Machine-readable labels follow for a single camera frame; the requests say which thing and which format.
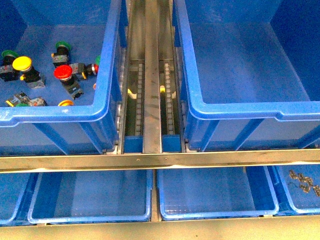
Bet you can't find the orange-yellow push button bottom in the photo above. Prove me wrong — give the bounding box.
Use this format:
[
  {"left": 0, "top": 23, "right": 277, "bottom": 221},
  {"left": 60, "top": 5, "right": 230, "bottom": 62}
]
[{"left": 58, "top": 99, "right": 74, "bottom": 107}]

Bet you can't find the lower blue bin centre-right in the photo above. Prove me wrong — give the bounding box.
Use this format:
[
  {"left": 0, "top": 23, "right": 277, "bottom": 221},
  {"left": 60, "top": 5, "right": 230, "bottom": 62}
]
[{"left": 157, "top": 166, "right": 280, "bottom": 221}]

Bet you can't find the metal rack front rail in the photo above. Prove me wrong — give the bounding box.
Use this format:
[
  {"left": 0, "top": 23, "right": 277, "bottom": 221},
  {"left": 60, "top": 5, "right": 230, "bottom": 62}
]
[{"left": 0, "top": 149, "right": 320, "bottom": 173}]

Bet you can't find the empty blue upper bin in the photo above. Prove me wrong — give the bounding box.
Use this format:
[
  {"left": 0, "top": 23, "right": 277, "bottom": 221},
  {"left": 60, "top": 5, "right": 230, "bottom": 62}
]
[{"left": 172, "top": 0, "right": 320, "bottom": 152}]

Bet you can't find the lower blue bin centre-left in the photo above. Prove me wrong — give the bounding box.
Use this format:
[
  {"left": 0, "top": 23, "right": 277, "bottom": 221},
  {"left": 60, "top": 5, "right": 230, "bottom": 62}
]
[{"left": 27, "top": 170, "right": 153, "bottom": 224}]

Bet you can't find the red mushroom push button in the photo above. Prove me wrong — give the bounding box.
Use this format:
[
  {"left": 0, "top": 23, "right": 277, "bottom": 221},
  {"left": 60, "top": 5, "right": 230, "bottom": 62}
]
[{"left": 53, "top": 64, "right": 84, "bottom": 100}]

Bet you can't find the pile of metal clips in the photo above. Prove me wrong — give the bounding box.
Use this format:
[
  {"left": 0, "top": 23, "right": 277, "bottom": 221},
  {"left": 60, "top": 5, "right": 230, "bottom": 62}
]
[{"left": 289, "top": 169, "right": 320, "bottom": 197}]

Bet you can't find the yellow mushroom push button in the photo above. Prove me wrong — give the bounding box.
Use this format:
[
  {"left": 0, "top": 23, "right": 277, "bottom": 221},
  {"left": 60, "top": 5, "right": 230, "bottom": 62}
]
[{"left": 12, "top": 56, "right": 46, "bottom": 89}]

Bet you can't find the blue bin with buttons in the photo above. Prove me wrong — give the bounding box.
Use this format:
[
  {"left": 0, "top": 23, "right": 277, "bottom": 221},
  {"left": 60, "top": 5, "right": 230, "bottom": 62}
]
[{"left": 0, "top": 0, "right": 128, "bottom": 156}]

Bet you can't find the lower blue bin far left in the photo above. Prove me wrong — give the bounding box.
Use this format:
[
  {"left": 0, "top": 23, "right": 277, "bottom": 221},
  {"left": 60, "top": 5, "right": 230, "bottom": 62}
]
[{"left": 0, "top": 173, "right": 38, "bottom": 227}]

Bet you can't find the green push button left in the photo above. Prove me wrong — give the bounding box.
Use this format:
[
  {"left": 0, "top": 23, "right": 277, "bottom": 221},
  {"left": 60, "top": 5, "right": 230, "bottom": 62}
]
[{"left": 0, "top": 50, "right": 19, "bottom": 82}]

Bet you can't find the small red push button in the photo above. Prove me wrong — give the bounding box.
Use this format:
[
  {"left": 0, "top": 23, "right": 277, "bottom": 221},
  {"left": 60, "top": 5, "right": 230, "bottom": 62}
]
[{"left": 69, "top": 63, "right": 99, "bottom": 80}]

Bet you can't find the green push button upper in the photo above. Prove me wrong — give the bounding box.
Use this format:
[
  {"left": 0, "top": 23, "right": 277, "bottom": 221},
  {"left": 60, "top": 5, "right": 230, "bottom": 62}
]
[{"left": 51, "top": 41, "right": 71, "bottom": 68}]

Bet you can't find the lower blue bin with clips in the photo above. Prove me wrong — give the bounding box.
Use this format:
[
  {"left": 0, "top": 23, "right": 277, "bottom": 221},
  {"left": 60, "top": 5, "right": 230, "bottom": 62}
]
[{"left": 267, "top": 164, "right": 320, "bottom": 216}]

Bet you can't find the green push button bottom-left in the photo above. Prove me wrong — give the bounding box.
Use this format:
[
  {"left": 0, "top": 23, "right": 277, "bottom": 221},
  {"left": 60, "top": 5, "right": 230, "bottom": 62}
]
[{"left": 5, "top": 92, "right": 48, "bottom": 108}]

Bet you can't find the metal centre divider rail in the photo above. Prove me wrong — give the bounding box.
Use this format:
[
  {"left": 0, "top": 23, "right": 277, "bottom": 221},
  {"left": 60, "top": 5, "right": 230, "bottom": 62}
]
[{"left": 143, "top": 0, "right": 162, "bottom": 154}]

